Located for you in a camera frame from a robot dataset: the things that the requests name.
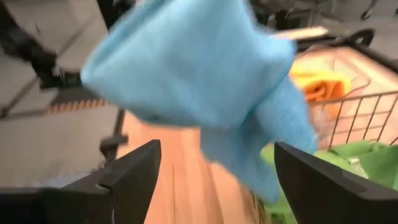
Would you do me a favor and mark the orange microfiber towel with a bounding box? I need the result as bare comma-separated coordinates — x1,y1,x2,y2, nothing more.
289,68,353,106

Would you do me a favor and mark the brass wire basket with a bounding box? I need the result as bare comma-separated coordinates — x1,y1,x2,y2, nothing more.
248,90,398,224

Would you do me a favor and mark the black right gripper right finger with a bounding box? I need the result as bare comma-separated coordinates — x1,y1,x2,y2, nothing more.
275,142,398,224

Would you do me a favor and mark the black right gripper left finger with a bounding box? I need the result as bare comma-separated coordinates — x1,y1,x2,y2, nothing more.
0,139,162,224

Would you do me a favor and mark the blue microfiber towel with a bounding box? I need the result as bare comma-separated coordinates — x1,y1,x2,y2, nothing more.
80,0,320,203

